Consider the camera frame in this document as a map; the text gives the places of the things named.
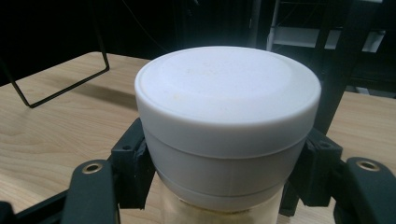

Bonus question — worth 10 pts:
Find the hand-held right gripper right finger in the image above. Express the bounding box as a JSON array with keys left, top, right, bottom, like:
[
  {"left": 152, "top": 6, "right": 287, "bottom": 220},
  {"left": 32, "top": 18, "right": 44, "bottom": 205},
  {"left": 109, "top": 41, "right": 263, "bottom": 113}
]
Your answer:
[{"left": 278, "top": 126, "right": 344, "bottom": 217}]

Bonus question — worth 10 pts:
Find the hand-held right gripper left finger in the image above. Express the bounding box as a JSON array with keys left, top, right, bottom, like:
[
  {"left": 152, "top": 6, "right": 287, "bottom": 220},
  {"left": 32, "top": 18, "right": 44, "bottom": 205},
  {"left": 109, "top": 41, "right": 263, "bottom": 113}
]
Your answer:
[{"left": 110, "top": 117, "right": 156, "bottom": 210}]

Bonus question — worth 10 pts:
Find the white round lidded container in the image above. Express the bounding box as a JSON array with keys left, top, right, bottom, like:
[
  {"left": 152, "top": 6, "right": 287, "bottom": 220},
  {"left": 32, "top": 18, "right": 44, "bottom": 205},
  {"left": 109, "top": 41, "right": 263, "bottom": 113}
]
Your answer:
[{"left": 134, "top": 46, "right": 322, "bottom": 213}]

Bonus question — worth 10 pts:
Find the black wire stand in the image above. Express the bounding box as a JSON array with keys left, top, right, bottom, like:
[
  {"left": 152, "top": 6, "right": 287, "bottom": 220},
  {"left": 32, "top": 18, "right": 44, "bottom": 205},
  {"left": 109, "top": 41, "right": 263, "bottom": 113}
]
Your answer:
[{"left": 0, "top": 0, "right": 111, "bottom": 109}]

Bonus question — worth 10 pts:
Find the black metal stand post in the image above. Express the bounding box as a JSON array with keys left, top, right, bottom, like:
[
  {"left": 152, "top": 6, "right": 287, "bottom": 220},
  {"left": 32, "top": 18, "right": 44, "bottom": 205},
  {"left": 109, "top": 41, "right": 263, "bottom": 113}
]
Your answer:
[{"left": 312, "top": 0, "right": 379, "bottom": 135}]

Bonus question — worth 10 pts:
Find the white metal shelf frame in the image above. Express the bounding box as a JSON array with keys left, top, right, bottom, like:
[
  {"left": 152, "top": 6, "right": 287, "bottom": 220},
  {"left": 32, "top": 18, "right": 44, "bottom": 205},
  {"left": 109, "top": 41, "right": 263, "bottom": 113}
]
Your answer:
[{"left": 266, "top": 0, "right": 388, "bottom": 54}]

